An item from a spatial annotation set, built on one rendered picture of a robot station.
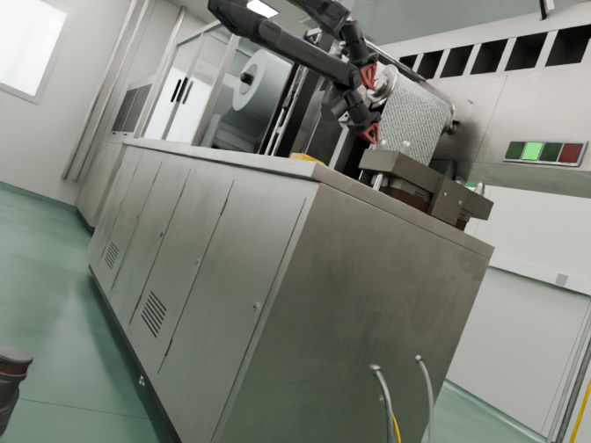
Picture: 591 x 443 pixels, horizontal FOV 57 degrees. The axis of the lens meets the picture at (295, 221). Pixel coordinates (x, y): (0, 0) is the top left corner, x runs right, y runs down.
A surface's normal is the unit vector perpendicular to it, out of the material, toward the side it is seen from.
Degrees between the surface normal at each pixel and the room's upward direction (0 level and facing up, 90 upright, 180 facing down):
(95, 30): 90
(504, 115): 90
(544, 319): 90
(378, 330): 90
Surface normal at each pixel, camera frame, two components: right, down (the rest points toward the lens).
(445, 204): 0.45, 0.16
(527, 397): -0.81, -0.33
